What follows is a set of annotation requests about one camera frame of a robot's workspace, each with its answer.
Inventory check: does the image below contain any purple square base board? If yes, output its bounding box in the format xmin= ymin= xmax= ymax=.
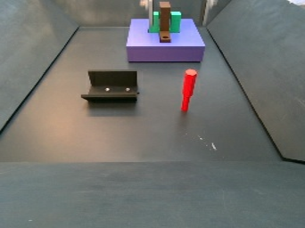
xmin=125 ymin=19 xmax=204 ymax=62

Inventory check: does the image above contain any brown L-shaped block with hole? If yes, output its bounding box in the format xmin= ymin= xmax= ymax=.
xmin=159 ymin=2 xmax=169 ymax=43

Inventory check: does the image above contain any green block right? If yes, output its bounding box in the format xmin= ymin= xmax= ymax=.
xmin=168 ymin=12 xmax=181 ymax=33

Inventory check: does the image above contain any black angle bracket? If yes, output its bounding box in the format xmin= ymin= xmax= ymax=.
xmin=81 ymin=69 xmax=137 ymax=102

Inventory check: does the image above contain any green block left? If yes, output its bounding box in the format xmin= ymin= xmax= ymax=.
xmin=148 ymin=12 xmax=159 ymax=33

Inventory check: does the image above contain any green block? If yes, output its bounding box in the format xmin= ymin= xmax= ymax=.
xmin=148 ymin=12 xmax=159 ymax=33
xmin=168 ymin=12 xmax=181 ymax=33

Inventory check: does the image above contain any red cylindrical peg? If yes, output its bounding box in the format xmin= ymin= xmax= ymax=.
xmin=180 ymin=69 xmax=198 ymax=111

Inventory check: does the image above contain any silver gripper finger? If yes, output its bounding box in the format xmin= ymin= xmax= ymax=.
xmin=202 ymin=0 xmax=218 ymax=26
xmin=139 ymin=0 xmax=153 ymax=26

